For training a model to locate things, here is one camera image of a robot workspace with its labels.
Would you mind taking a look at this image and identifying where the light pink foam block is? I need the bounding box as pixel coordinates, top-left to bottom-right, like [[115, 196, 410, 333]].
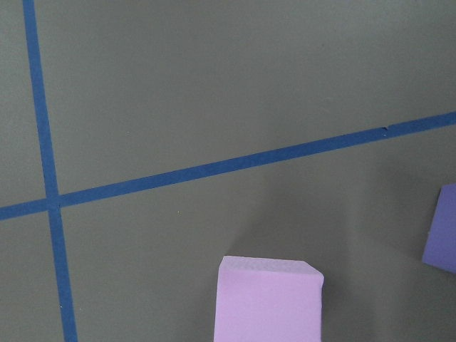
[[214, 256, 324, 341]]

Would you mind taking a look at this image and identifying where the purple foam block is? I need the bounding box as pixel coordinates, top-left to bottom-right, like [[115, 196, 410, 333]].
[[422, 184, 455, 274]]

